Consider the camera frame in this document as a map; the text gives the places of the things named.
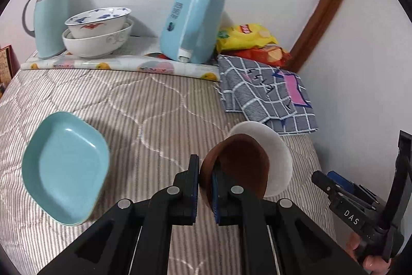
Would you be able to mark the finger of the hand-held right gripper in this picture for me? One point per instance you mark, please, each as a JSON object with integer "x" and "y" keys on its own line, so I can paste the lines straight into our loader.
{"x": 326, "y": 184}
{"x": 346, "y": 183}

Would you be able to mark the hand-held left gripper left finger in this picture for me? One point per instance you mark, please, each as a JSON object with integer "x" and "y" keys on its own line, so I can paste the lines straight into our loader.
{"x": 194, "y": 194}

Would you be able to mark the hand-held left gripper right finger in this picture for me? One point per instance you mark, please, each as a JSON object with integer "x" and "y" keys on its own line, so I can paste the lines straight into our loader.
{"x": 215, "y": 197}

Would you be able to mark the small brown bowl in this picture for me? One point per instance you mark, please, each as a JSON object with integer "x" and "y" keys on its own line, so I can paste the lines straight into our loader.
{"x": 244, "y": 162}

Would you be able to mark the white ceramic bowl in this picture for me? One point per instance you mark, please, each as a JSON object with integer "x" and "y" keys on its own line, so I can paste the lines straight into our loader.
{"x": 276, "y": 149}

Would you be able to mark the blue square plate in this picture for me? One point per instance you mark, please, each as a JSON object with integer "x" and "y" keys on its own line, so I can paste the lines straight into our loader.
{"x": 64, "y": 165}

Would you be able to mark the person's right hand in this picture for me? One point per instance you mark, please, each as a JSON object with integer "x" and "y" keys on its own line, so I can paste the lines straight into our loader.
{"x": 357, "y": 244}

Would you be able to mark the grey striped quilt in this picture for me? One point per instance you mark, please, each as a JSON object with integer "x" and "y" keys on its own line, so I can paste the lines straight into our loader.
{"x": 154, "y": 120}

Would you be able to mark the grey checked cloth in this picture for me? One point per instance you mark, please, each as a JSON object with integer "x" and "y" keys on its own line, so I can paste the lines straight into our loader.
{"x": 257, "y": 94}

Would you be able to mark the red chip bag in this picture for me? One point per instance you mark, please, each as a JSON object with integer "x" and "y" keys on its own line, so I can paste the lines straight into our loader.
{"x": 267, "y": 54}

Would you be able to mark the rolled printed table mat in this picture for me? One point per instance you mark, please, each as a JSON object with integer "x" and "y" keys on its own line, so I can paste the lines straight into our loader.
{"x": 112, "y": 64}

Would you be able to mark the yellow chip bag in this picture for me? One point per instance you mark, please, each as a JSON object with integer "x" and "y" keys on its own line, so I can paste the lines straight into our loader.
{"x": 244, "y": 38}

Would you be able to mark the light blue electric kettle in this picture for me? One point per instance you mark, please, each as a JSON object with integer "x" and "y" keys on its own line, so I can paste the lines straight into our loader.
{"x": 196, "y": 20}

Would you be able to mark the large white patterned bowl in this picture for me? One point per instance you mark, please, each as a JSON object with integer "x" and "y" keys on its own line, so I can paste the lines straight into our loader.
{"x": 96, "y": 46}

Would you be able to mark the fish patterned bowl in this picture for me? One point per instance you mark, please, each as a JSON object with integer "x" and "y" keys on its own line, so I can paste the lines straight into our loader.
{"x": 96, "y": 25}

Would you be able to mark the light blue thermos jug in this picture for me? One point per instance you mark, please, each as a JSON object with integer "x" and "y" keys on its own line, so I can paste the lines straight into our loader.
{"x": 51, "y": 23}

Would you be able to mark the brown patterned book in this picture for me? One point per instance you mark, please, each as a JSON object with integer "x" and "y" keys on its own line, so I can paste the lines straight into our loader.
{"x": 4, "y": 68}

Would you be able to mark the brown wooden door frame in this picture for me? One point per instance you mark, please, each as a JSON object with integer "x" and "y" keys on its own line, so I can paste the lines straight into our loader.
{"x": 325, "y": 14}

